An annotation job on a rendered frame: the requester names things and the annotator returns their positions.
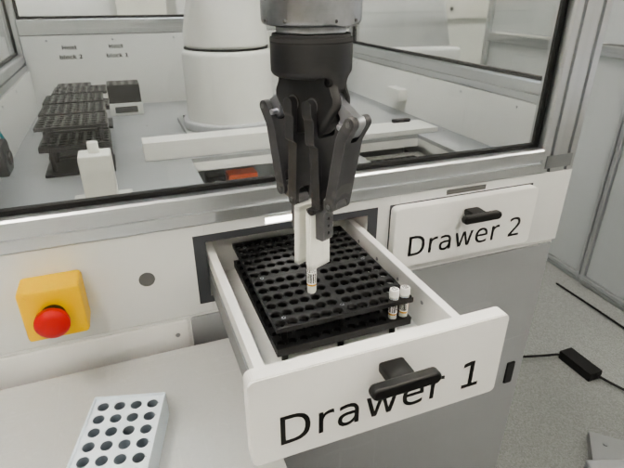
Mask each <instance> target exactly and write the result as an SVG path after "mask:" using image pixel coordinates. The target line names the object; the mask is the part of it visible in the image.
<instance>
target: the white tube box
mask: <svg viewBox="0 0 624 468"><path fill-rule="evenodd" d="M168 419H169V409H168V404H167V399H166V394H165V392H161V393H147V394H134V395H121V396H96V397H95V398H94V401H93V403H92V406H91V408H90V411H89V412H88V414H87V417H86V419H85V422H84V426H83V428H82V431H81V433H80V435H79V437H78V440H77V442H76V445H75V447H74V449H73V452H72V454H71V457H70V460H69V462H68V465H67V467H66V468H158V467H159V462H160V458H161V454H162V449H163V441H164V437H165V432H166V427H167V424H168Z"/></svg>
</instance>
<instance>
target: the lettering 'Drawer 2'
mask: <svg viewBox="0 0 624 468"><path fill-rule="evenodd" d="M515 219H517V220H518V223H517V225H516V226H515V227H514V228H513V230H512V231H511V232H510V233H509V234H508V236H507V237H510V236H514V235H518V232H517V233H513V234H512V232H513V231H514V230H515V229H516V228H517V227H518V226H519V224H520V222H521V219H520V217H514V218H512V219H511V222H512V221H513V220H515ZM499 226H500V225H497V226H493V227H492V230H491V236H490V240H492V238H493V233H494V230H495V228H497V227H499ZM483 229H484V230H485V231H486V233H484V234H478V233H479V231H481V230H483ZM472 234H473V230H471V233H470V235H469V238H468V240H467V237H466V231H464V232H463V233H462V236H461V240H460V242H459V234H458V233H456V240H457V247H459V246H460V245H461V243H462V239H463V236H464V239H465V245H468V243H469V240H470V239H471V236H472ZM487 234H488V230H487V229H486V228H485V227H482V228H480V229H479V230H478V231H477V232H476V234H475V240H476V241H477V242H483V241H485V240H486V239H484V240H478V238H477V237H479V236H484V235H487ZM445 237H448V240H443V241H441V242H440V244H439V250H445V249H447V248H448V249H449V248H450V242H451V237H450V235H444V236H442V237H441V239H442V238H445ZM412 239H421V240H422V248H421V250H420V251H419V252H417V253H410V252H411V243H412ZM435 239H438V237H434V238H433V239H432V238H430V240H429V248H428V253H430V252H431V245H432V241H433V240H435ZM444 242H448V245H447V246H446V247H445V248H442V247H441V245H442V243H444ZM423 248H424V238H423V237H422V236H414V237H409V252H408V256H413V255H416V254H419V253H420V252H421V251H422V250H423Z"/></svg>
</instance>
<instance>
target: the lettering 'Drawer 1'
mask: <svg viewBox="0 0 624 468"><path fill-rule="evenodd" d="M468 366H471V368H470V373H469V378H468V383H467V384H465V385H462V386H461V389H463V388H465V387H468V386H471V385H474V384H476V383H477V381H476V382H472V378H473V373H474V368H475V360H474V361H471V362H469V363H467V364H465V365H464V368H466V367H468ZM435 385H436V384H432V385H431V390H430V396H429V399H430V398H433V396H434V390H435ZM423 390H424V388H420V391H418V392H414V393H411V394H408V392H407V393H404V395H403V402H404V404H406V405H413V404H416V403H418V402H420V401H422V398H419V399H418V400H415V401H412V402H408V400H407V397H411V396H415V395H418V394H420V393H423ZM395 399H396V396H392V399H391V401H390V404H389V407H388V404H387V400H386V399H383V403H384V407H385V411H386V412H388V411H391V409H392V407H393V404H394V402H395ZM367 401H368V404H369V408H370V414H371V417H373V416H376V415H377V412H378V409H379V408H380V405H381V402H382V400H380V401H378V403H377V406H376V409H375V410H374V408H373V405H372V402H371V398H367ZM348 407H354V408H355V409H354V410H351V411H348V412H346V413H344V414H343V415H341V416H340V417H339V419H338V424H339V425H340V426H346V425H348V424H350V423H352V422H354V423H355V422H358V414H359V407H358V404H356V403H350V404H347V405H344V406H342V407H341V408H340V411H341V410H343V409H346V408H348ZM331 412H334V409H329V410H328V411H326V412H325V413H324V414H323V412H321V413H320V414H319V419H318V433H319V434H320V433H323V420H324V417H325V416H326V415H327V414H329V413H331ZM352 413H355V415H354V418H353V419H352V420H351V421H349V422H343V417H344V416H346V415H349V414H352ZM294 417H302V418H304V420H305V430H304V432H303V433H302V434H300V435H299V436H297V437H295V438H292V439H289V440H286V429H285V420H288V419H291V418H294ZM354 420H355V421H354ZM309 428H310V418H309V416H308V415H307V414H305V413H295V414H292V415H288V416H285V417H281V418H280V440H281V445H285V444H288V443H291V442H293V441H296V440H298V439H300V438H302V437H303V436H305V435H306V434H307V432H308V431H309Z"/></svg>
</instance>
